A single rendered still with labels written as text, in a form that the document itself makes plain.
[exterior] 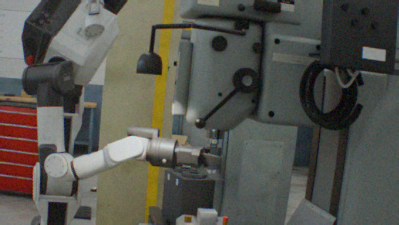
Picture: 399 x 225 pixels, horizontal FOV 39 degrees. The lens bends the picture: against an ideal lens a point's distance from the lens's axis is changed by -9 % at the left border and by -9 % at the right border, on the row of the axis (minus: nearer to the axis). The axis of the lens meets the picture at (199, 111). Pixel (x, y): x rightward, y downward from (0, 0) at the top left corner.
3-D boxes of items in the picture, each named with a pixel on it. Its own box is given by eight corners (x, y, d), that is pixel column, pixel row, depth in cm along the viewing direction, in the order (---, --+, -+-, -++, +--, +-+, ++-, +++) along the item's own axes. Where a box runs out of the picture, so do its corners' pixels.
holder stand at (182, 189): (178, 229, 208) (183, 175, 207) (160, 214, 228) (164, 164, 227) (210, 229, 212) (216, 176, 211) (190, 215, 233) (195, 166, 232)
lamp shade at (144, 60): (130, 72, 166) (133, 50, 166) (151, 74, 171) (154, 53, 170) (145, 74, 161) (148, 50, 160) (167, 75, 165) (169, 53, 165)
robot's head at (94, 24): (81, 38, 189) (87, 23, 182) (81, 13, 194) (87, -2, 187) (100, 40, 192) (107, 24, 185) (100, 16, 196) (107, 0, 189)
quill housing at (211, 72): (189, 128, 167) (200, 13, 166) (179, 122, 187) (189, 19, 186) (256, 134, 170) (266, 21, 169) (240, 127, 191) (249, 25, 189)
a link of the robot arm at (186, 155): (199, 144, 173) (158, 139, 175) (197, 176, 174) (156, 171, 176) (206, 139, 186) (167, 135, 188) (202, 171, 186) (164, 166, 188)
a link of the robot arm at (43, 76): (25, 107, 183) (25, 65, 183) (39, 108, 191) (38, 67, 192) (55, 106, 180) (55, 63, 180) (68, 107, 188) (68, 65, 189)
